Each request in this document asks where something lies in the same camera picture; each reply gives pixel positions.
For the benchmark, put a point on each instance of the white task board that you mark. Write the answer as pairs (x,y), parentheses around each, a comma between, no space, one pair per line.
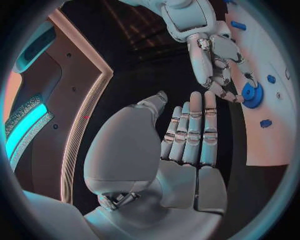
(257,46)

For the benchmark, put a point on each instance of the blue gear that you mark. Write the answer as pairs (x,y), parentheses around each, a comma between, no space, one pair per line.
(256,97)

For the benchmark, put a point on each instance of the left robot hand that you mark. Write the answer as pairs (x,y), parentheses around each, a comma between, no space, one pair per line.
(131,153)

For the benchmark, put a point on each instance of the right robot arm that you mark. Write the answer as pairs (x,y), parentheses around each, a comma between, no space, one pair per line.
(187,16)

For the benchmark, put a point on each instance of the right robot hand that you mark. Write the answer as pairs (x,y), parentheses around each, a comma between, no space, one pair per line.
(201,61)

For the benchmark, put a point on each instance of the glowing light bar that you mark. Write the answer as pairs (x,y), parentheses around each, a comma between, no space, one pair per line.
(25,127)

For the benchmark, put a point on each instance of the small blue peg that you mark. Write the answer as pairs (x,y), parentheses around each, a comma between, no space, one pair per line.
(271,79)

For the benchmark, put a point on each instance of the short blue peg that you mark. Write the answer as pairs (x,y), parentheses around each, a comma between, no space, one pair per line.
(228,1)

